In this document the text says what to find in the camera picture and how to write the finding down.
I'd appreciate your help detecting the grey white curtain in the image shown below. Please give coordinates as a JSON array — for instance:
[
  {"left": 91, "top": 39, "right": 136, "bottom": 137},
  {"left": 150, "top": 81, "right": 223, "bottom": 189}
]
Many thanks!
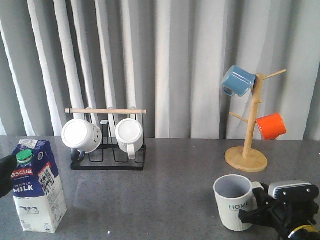
[{"left": 0, "top": 0, "right": 320, "bottom": 141}]

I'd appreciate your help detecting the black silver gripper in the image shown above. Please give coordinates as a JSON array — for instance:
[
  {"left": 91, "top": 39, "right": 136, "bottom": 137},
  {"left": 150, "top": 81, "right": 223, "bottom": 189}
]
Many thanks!
[{"left": 238, "top": 180, "right": 320, "bottom": 240}]

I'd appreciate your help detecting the wooden mug tree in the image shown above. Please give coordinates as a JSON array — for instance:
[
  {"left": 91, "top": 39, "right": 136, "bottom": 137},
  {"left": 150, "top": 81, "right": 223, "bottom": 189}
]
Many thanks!
[{"left": 224, "top": 69, "right": 287, "bottom": 173}]

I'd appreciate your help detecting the white ribbed mug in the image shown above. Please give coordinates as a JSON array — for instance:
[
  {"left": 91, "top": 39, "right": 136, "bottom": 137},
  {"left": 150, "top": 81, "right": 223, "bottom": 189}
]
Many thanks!
[{"left": 115, "top": 118, "right": 143, "bottom": 160}]

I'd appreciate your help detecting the orange enamel mug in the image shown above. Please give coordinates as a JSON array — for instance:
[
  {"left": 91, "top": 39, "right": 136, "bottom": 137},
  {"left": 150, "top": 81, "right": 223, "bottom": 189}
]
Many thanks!
[{"left": 256, "top": 113, "right": 287, "bottom": 140}]

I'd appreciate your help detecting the cream HOME mug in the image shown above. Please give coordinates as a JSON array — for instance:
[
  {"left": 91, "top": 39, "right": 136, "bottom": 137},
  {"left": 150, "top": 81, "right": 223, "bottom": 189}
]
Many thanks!
[{"left": 213, "top": 174, "right": 263, "bottom": 232}]

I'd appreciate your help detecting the white smiley face mug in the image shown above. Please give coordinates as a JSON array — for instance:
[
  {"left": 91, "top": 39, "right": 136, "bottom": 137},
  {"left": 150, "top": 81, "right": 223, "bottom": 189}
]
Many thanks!
[{"left": 61, "top": 119, "right": 103, "bottom": 162}]

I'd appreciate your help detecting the blue white milk carton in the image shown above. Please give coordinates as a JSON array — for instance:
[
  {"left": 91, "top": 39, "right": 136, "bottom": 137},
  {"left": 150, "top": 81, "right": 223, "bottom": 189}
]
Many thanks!
[{"left": 11, "top": 139, "right": 67, "bottom": 233}]

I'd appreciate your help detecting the blue enamel mug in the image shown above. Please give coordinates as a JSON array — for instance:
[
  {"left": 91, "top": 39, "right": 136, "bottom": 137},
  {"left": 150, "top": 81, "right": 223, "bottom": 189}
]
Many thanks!
[{"left": 222, "top": 65, "right": 256, "bottom": 97}]

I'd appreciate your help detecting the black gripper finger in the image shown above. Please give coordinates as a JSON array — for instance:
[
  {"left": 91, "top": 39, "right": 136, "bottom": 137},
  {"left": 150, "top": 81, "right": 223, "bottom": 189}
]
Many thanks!
[{"left": 0, "top": 154, "right": 18, "bottom": 198}]

